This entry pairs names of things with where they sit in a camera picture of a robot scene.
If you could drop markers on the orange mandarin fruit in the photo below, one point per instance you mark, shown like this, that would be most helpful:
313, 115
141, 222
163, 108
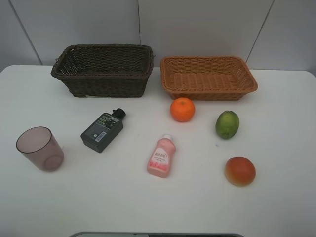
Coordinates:
182, 109

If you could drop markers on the pink lotion bottle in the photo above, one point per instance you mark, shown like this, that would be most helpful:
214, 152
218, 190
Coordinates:
160, 161

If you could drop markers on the green lime fruit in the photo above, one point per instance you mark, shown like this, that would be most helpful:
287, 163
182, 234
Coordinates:
227, 124

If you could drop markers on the red orange peach fruit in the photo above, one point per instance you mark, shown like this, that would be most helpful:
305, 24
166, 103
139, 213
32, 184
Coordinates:
240, 171

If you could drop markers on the translucent purple plastic cup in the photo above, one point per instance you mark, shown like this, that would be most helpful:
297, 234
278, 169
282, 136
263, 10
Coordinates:
40, 147

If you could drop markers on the dark green square bottle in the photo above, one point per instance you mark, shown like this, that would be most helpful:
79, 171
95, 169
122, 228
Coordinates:
103, 131

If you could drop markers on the light orange wicker basket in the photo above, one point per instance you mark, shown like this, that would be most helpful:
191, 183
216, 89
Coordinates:
213, 78

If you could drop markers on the dark brown wicker basket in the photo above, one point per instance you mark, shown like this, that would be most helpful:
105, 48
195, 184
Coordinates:
105, 70

